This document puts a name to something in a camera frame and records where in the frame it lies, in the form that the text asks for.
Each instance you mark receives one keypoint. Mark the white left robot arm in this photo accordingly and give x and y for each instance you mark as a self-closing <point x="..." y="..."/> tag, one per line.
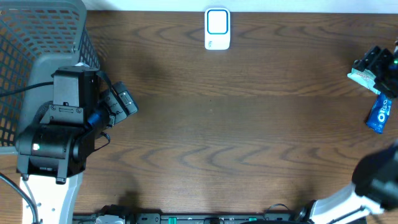
<point x="53" y="149"/>

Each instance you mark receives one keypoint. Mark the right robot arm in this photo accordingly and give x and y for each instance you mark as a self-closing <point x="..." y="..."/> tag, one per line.
<point x="373" y="186"/>

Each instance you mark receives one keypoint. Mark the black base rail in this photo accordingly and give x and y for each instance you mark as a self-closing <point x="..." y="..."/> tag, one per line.
<point x="155" y="218"/>

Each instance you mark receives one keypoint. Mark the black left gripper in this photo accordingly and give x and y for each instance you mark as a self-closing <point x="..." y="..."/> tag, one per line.
<point x="76" y="76"/>

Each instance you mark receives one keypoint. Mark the blue Oreo cookie pack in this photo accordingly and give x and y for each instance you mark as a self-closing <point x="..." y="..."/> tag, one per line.
<point x="379" y="114"/>

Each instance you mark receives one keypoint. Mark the mint green snack packet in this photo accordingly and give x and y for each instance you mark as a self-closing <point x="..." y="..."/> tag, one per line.
<point x="365" y="79"/>

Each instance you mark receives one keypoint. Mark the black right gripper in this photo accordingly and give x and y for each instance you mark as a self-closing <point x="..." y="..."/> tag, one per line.
<point x="376" y="60"/>

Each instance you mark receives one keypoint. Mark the white barcode scanner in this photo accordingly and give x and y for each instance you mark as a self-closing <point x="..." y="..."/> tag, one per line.
<point x="217" y="28"/>

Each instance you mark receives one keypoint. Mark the grey plastic mesh basket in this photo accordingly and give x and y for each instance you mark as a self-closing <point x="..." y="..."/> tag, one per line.
<point x="37" y="38"/>

